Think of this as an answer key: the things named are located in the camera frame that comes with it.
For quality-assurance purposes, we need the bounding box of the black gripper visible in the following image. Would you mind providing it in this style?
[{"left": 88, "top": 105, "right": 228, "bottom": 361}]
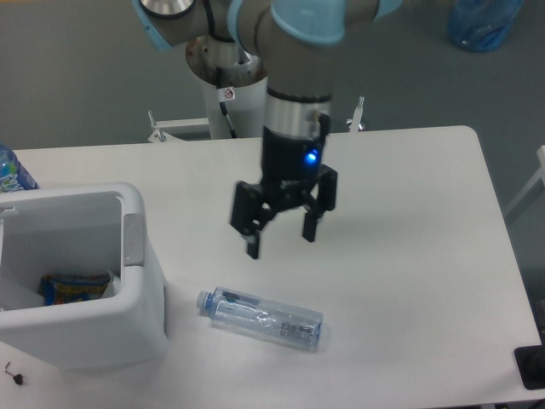
[{"left": 230, "top": 113, "right": 338, "bottom": 259}]

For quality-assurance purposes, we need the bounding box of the clear plastic water bottle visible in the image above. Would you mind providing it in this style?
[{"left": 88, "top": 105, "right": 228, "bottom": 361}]
[{"left": 196, "top": 286, "right": 324, "bottom": 351}]

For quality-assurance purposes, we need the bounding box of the white paper tissue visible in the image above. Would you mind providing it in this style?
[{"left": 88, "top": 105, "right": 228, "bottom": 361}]
[{"left": 101, "top": 269, "right": 122, "bottom": 299}]

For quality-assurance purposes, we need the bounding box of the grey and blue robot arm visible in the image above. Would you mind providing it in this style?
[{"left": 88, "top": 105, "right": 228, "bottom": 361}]
[{"left": 133, "top": 1, "right": 399, "bottom": 258}]

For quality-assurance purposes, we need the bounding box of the white plastic trash can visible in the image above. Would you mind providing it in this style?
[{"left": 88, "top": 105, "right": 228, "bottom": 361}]
[{"left": 1, "top": 182, "right": 169, "bottom": 369}]

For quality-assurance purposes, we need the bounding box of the blue yellow snack wrapper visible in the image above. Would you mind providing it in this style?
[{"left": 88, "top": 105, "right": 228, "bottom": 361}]
[{"left": 41, "top": 274, "right": 109, "bottom": 306}]

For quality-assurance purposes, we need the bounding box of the blue plastic bag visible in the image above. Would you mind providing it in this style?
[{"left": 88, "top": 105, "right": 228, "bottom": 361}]
[{"left": 445, "top": 0, "right": 525, "bottom": 53}]

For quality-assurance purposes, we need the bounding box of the blue labelled bottle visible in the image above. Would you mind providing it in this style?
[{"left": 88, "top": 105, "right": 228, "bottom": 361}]
[{"left": 1, "top": 144, "right": 39, "bottom": 193}]

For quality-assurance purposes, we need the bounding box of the black device at table edge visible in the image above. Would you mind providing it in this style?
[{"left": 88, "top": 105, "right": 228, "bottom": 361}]
[{"left": 514, "top": 345, "right": 544, "bottom": 390}]

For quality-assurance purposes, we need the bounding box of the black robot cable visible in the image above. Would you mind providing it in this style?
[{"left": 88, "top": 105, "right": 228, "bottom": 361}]
[{"left": 215, "top": 66, "right": 239, "bottom": 140}]

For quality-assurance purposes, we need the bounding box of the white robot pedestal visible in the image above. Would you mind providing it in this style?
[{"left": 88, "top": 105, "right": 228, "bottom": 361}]
[{"left": 186, "top": 35, "right": 267, "bottom": 140}]

